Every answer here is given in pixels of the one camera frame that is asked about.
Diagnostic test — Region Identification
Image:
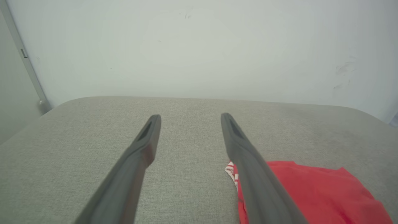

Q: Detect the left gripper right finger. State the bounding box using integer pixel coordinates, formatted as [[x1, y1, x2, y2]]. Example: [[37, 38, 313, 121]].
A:
[[220, 112, 309, 224]]

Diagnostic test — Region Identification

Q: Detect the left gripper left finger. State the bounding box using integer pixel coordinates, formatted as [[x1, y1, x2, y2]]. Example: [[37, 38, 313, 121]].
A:
[[74, 114, 162, 224]]

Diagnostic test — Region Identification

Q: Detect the red and white basketball jersey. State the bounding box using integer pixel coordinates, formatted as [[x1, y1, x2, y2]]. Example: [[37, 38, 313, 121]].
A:
[[225, 160, 394, 224]]

